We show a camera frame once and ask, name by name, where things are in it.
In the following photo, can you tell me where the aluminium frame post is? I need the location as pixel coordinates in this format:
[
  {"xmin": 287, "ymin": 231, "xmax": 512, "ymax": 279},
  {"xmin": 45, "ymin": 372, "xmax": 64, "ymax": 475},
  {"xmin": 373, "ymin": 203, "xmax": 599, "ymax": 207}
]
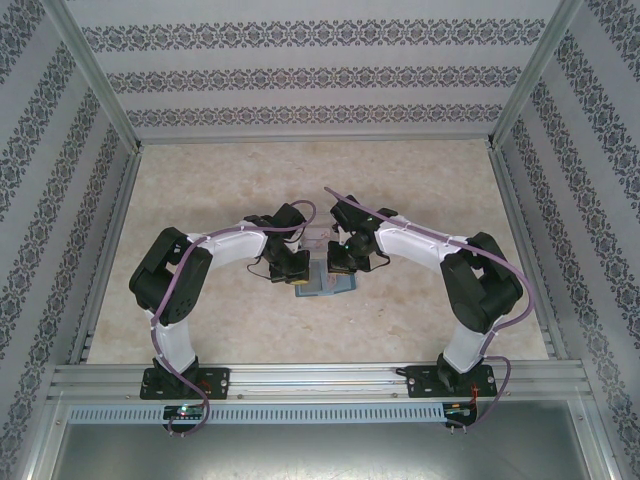
[
  {"xmin": 485, "ymin": 0, "xmax": 585, "ymax": 151},
  {"xmin": 45, "ymin": 0, "xmax": 146, "ymax": 154}
]

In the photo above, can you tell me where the grey slotted cable duct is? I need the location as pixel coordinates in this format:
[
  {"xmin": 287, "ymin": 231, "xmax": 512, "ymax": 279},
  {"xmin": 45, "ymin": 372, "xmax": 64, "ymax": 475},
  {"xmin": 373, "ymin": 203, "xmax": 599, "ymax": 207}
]
[{"xmin": 67, "ymin": 404, "xmax": 446, "ymax": 424}]

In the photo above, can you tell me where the thin black left gripper cable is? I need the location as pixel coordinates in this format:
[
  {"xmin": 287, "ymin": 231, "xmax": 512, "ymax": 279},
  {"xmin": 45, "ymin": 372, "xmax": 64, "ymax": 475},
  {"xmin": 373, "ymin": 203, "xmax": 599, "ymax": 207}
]
[{"xmin": 248, "ymin": 256, "xmax": 274, "ymax": 282}]

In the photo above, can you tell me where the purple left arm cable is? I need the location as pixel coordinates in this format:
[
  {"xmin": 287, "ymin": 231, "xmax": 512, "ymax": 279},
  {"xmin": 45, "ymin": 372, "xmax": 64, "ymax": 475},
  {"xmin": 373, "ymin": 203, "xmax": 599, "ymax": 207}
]
[{"xmin": 149, "ymin": 198, "xmax": 322, "ymax": 436}]

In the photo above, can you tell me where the grey metal sheet panel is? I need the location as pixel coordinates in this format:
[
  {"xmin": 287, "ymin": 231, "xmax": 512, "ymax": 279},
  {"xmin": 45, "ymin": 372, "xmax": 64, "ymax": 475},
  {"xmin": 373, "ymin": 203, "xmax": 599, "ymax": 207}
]
[{"xmin": 49, "ymin": 422, "xmax": 596, "ymax": 480}]

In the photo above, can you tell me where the aluminium mounting rail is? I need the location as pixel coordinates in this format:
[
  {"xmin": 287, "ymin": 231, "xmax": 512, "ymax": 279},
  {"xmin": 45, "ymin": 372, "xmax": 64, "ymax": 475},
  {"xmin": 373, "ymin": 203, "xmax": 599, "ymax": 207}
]
[{"xmin": 47, "ymin": 362, "xmax": 586, "ymax": 401}]

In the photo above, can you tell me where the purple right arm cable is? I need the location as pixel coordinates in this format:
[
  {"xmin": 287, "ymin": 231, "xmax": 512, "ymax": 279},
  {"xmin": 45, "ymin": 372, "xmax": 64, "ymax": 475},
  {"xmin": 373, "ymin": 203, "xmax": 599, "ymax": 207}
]
[{"xmin": 323, "ymin": 185, "xmax": 532, "ymax": 434}]

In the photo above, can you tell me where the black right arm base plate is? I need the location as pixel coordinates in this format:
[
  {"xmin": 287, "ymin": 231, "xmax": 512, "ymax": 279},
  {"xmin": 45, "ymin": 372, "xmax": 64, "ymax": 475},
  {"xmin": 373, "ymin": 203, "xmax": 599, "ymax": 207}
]
[{"xmin": 404, "ymin": 363, "xmax": 499, "ymax": 400}]

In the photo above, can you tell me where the teal leather card holder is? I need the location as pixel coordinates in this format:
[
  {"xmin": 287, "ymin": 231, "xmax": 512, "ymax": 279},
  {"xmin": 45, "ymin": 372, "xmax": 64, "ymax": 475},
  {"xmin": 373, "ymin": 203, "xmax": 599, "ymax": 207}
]
[{"xmin": 293, "ymin": 259, "xmax": 359, "ymax": 300}]

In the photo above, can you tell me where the left circuit board green light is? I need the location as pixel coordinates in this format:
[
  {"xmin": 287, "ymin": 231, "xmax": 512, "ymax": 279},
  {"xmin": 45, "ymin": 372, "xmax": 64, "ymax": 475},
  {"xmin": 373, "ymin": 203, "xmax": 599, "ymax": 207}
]
[{"xmin": 163, "ymin": 405, "xmax": 207, "ymax": 421}]

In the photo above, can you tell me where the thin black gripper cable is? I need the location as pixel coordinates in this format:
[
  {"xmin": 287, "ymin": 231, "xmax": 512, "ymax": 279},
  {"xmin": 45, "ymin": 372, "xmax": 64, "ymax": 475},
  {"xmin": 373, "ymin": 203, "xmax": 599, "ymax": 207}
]
[
  {"xmin": 248, "ymin": 256, "xmax": 274, "ymax": 282},
  {"xmin": 357, "ymin": 248, "xmax": 391, "ymax": 274}
]

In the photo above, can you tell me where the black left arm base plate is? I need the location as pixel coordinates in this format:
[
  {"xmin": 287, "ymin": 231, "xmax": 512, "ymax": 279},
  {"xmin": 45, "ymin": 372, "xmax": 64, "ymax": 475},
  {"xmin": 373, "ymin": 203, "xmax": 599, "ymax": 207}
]
[{"xmin": 139, "ymin": 367, "xmax": 231, "ymax": 401}]

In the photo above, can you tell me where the thin black right gripper cable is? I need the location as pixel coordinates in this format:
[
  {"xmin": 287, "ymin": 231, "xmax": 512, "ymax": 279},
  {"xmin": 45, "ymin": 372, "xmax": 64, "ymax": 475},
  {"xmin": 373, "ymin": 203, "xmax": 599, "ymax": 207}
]
[{"xmin": 357, "ymin": 248, "xmax": 391, "ymax": 274}]

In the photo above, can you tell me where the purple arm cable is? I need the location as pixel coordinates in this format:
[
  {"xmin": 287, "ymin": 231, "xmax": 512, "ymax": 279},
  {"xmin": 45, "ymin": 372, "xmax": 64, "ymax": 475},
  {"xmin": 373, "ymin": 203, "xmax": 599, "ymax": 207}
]
[
  {"xmin": 323, "ymin": 185, "xmax": 532, "ymax": 434},
  {"xmin": 149, "ymin": 198, "xmax": 322, "ymax": 436}
]

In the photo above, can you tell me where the aluminium table side rail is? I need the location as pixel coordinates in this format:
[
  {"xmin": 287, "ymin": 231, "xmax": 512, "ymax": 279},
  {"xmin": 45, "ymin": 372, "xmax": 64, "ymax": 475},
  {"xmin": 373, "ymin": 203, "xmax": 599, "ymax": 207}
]
[
  {"xmin": 68, "ymin": 147, "xmax": 146, "ymax": 365},
  {"xmin": 487, "ymin": 142, "xmax": 570, "ymax": 361}
]

